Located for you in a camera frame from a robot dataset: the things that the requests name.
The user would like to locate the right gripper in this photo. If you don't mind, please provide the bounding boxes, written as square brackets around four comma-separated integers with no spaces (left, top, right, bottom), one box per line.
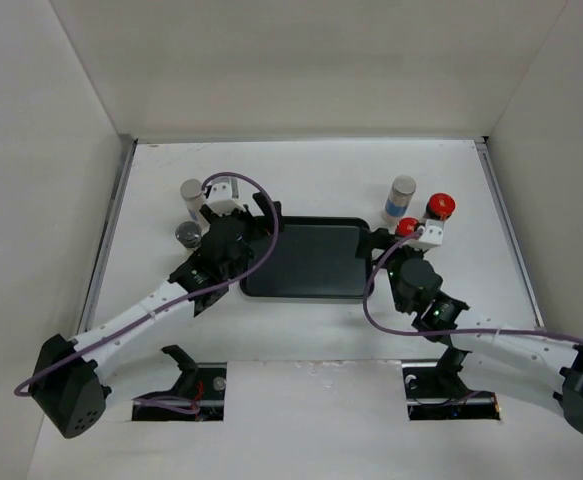
[356,226,428,312]

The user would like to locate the red-cap spice jar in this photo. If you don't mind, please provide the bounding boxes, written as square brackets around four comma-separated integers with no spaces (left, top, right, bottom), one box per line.
[423,192,456,222]
[395,217,420,237]

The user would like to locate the silver-cap shaker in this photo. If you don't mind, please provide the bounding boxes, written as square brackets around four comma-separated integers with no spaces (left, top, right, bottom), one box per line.
[180,179,206,227]
[382,175,417,224]

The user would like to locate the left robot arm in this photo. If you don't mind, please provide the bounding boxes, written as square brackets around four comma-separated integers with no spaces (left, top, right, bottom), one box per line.
[27,192,284,439]

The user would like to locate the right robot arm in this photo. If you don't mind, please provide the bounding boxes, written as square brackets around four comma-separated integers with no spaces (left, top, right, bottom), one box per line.
[356,227,583,435]

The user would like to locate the black plastic tray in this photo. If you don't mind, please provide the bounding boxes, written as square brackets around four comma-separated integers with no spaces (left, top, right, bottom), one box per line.
[240,216,372,300]

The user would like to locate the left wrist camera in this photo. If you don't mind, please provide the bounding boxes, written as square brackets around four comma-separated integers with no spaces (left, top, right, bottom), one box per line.
[206,177,244,216]

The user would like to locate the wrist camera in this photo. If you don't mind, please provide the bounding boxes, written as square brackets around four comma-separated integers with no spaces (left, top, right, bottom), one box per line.
[206,177,244,216]
[410,219,445,251]

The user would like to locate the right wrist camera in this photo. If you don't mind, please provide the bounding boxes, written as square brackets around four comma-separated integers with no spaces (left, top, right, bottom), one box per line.
[410,219,445,251]

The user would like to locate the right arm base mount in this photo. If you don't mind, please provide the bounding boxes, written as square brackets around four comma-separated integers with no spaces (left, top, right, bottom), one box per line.
[401,348,500,421]

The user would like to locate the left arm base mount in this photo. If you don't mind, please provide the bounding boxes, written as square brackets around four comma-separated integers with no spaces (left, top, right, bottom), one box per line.
[131,345,228,422]

